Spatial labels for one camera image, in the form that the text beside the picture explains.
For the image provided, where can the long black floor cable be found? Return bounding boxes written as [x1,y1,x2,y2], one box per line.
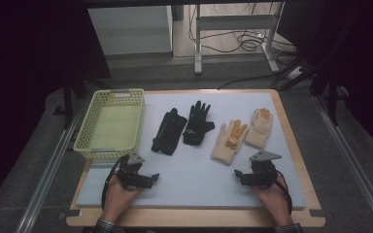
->
[217,73,279,91]

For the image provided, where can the dark curtain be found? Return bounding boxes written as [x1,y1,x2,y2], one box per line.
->
[0,0,113,215]
[276,0,373,159]

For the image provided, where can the person's right hand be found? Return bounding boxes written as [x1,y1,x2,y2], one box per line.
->
[251,179,293,227]

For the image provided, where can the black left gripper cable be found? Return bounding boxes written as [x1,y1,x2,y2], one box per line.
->
[100,154,130,210]

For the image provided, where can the grey foam mat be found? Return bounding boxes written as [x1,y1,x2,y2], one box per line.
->
[76,92,307,210]

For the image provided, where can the white cabinet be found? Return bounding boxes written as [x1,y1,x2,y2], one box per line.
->
[87,5,174,56]

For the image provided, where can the black glove with small mark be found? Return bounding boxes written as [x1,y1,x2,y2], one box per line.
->
[182,100,216,147]

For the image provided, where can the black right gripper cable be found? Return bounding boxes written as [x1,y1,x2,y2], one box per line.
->
[273,170,293,216]

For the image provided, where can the black tripod stand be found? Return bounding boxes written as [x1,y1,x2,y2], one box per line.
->
[269,48,351,127]

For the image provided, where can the beige glove with orange tag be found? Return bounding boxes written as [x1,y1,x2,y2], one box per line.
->
[210,118,250,166]

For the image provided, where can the black table corner clamp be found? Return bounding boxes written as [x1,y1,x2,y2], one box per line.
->
[57,209,83,221]
[309,209,327,219]

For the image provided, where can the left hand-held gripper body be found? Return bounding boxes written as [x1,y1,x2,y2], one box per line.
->
[116,152,151,190]

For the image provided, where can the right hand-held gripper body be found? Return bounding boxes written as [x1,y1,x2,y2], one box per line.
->
[248,150,283,189]

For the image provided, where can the white metal stand frame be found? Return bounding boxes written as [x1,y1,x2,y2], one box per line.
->
[193,1,286,77]

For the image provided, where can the aluminium floor rail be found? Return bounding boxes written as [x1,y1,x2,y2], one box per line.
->
[14,98,86,233]
[313,94,373,233]

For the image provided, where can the black stand legs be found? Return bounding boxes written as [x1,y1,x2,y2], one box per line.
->
[51,72,112,130]

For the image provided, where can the pale green plastic basket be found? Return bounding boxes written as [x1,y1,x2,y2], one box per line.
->
[73,88,146,160]

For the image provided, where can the beige glove orange fingertips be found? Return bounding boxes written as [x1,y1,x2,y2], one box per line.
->
[244,107,274,150]

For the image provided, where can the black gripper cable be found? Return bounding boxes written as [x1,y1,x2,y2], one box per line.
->
[100,154,130,210]
[273,170,293,216]

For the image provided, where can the tangle of black floor cables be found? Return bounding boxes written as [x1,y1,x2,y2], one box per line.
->
[187,2,298,66]

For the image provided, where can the person's left hand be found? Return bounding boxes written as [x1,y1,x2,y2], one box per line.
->
[102,176,143,223]

